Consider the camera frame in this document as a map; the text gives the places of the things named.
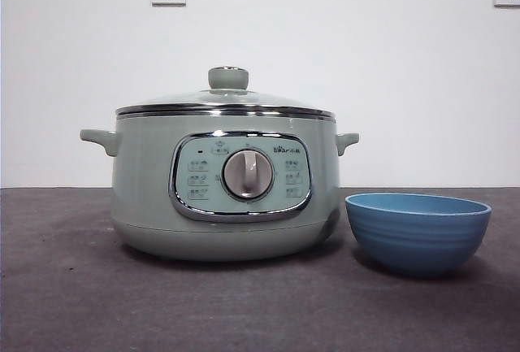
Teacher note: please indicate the glass lid with green knob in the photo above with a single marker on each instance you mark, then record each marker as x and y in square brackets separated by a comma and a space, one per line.
[227, 79]

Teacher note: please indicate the blue ribbed bowl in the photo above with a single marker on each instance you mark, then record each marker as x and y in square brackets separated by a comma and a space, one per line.
[418, 242]

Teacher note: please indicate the pale green electric steamer pot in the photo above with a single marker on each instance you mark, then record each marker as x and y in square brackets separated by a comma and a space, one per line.
[142, 185]

